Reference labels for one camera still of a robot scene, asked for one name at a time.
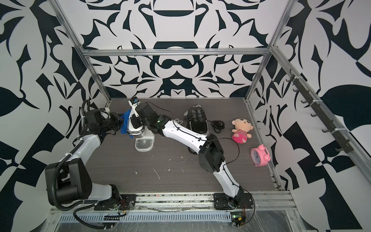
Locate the white coffee machine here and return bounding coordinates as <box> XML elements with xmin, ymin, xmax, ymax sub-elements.
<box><xmin>127</xmin><ymin>112</ymin><xmax>155</xmax><ymax>152</ymax></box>

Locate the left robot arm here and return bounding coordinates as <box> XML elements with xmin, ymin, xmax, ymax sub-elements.
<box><xmin>45</xmin><ymin>100</ymin><xmax>124</xmax><ymax>211</ymax></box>

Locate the black coiled power cable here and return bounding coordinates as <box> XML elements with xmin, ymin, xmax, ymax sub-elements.
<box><xmin>211</xmin><ymin>120</ymin><xmax>225</xmax><ymax>133</ymax></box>

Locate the wall hook rail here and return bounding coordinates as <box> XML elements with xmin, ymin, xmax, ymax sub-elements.
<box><xmin>286</xmin><ymin>69</ymin><xmax>354</xmax><ymax>154</ymax></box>

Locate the blue cleaning cloth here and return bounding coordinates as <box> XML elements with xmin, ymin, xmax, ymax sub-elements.
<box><xmin>119</xmin><ymin>109</ymin><xmax>131</xmax><ymax>134</ymax></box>

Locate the pink alarm clock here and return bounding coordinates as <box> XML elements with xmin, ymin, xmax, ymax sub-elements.
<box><xmin>250</xmin><ymin>145</ymin><xmax>271</xmax><ymax>167</ymax></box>

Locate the black coffee machine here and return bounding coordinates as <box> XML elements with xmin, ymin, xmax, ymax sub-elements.
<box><xmin>186</xmin><ymin>106</ymin><xmax>209</xmax><ymax>154</ymax></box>

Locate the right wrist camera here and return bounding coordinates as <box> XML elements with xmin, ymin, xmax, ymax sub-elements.
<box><xmin>128</xmin><ymin>97</ymin><xmax>140</xmax><ymax>118</ymax></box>

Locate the pink plush pig toy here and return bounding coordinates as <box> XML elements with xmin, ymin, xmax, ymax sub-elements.
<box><xmin>231</xmin><ymin>119</ymin><xmax>254</xmax><ymax>144</ymax></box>

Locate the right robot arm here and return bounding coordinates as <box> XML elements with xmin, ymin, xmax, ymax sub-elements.
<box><xmin>131</xmin><ymin>102</ymin><xmax>244</xmax><ymax>205</ymax></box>

